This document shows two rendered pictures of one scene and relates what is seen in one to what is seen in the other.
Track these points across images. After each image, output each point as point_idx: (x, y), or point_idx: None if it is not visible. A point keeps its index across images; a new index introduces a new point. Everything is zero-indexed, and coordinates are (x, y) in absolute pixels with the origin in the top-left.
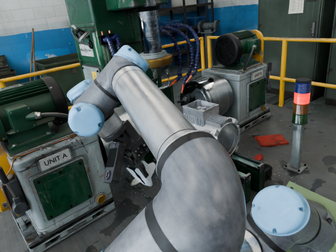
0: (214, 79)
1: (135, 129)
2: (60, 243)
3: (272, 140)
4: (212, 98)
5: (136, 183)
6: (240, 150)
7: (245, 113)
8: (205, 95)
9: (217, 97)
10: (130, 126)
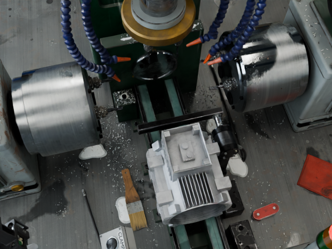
0: (280, 57)
1: (10, 235)
2: None
3: (324, 181)
4: (249, 97)
5: (87, 157)
6: (263, 173)
7: (320, 111)
8: (241, 85)
9: (263, 96)
10: (1, 233)
